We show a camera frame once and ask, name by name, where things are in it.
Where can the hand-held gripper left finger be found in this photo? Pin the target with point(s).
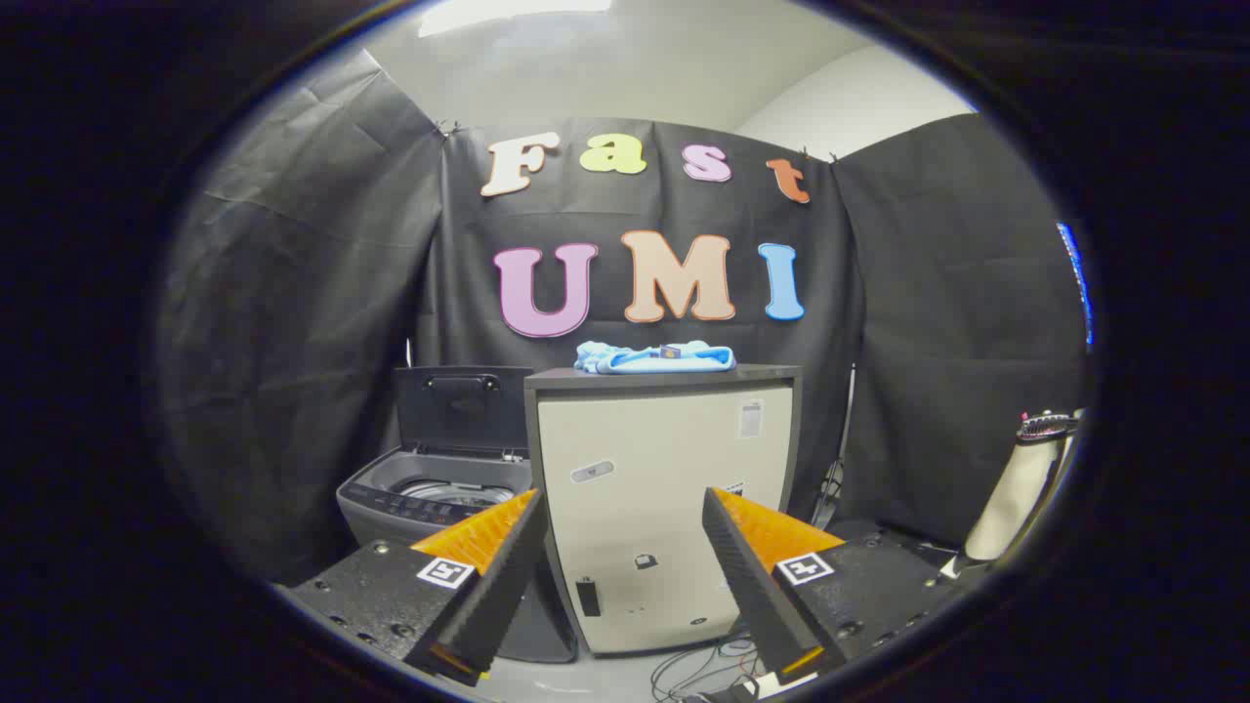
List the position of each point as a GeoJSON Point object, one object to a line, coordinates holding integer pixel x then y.
{"type": "Point", "coordinates": [493, 596]}

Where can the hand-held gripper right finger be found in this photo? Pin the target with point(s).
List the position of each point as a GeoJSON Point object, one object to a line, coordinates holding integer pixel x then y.
{"type": "Point", "coordinates": [752, 586]}

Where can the grey top-load washing machine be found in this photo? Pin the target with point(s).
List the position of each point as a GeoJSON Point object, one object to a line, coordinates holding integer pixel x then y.
{"type": "Point", "coordinates": [391, 503]}

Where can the light blue buttoned shirt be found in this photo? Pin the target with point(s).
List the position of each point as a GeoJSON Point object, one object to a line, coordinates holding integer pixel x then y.
{"type": "Point", "coordinates": [635, 361]}

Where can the beige cabinet with dark top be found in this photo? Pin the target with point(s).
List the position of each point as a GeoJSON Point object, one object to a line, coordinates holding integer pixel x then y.
{"type": "Point", "coordinates": [645, 449]}

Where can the white upright object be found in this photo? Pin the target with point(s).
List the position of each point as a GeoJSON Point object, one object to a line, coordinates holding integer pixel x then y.
{"type": "Point", "coordinates": [1016, 498]}

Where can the black backdrop cloth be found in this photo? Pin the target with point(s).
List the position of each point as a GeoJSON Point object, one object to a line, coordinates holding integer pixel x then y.
{"type": "Point", "coordinates": [312, 293]}

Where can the blue lit screen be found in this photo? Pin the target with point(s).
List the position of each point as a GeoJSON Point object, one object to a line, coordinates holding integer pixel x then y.
{"type": "Point", "coordinates": [1076, 278]}

